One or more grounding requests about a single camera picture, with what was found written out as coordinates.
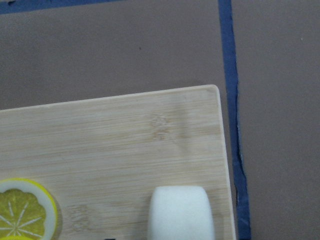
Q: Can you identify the top lemon slice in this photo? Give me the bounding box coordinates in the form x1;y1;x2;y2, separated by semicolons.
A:
0;178;58;240

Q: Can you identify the bamboo cutting board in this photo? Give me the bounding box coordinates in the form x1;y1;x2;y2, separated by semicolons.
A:
0;85;236;240

